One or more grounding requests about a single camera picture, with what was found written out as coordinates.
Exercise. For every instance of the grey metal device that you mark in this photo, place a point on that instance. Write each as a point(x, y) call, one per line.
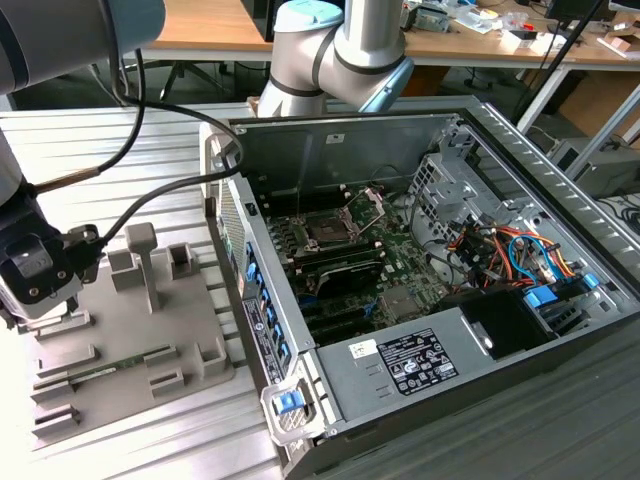
point(432, 19)

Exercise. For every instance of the wooden desk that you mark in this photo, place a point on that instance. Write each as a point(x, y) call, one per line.
point(475, 47)

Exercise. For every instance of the small white box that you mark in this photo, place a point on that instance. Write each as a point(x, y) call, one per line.
point(530, 44)

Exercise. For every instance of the green RAM stick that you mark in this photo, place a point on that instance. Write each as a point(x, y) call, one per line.
point(100, 372)

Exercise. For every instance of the brown cardboard piece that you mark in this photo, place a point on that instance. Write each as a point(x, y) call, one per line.
point(617, 45)

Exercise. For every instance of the grey parts rack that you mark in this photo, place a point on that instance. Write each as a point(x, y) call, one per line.
point(125, 325)

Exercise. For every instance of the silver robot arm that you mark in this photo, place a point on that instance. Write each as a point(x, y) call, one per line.
point(60, 40)

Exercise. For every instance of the black graphics card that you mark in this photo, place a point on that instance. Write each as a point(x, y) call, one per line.
point(350, 277)

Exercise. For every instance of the blue case latch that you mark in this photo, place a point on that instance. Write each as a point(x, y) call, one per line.
point(287, 402)

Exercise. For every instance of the green motherboard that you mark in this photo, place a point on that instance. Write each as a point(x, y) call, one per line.
point(405, 260)

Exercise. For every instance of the CPU socket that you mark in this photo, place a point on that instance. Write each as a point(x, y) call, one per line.
point(325, 232)

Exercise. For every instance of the blue plastic disk carrier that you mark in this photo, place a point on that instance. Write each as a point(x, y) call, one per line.
point(540, 298)

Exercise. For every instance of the grey power supply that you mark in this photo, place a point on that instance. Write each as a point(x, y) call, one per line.
point(360, 395)

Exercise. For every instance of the black fan shroud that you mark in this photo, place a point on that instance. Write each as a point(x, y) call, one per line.
point(505, 320)

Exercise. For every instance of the black slanted pole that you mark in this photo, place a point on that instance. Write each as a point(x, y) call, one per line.
point(547, 65)

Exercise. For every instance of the grey computer box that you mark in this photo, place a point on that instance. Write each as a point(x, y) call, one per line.
point(610, 170)

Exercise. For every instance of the open grey PC case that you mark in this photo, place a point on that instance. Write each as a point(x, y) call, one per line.
point(360, 145)

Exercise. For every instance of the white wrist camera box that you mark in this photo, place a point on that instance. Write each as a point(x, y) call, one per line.
point(40, 295)

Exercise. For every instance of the grey metal drive cage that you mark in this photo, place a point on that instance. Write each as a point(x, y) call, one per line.
point(450, 195)

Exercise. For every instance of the silver chipset heatsink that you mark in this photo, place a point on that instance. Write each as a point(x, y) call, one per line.
point(402, 302)

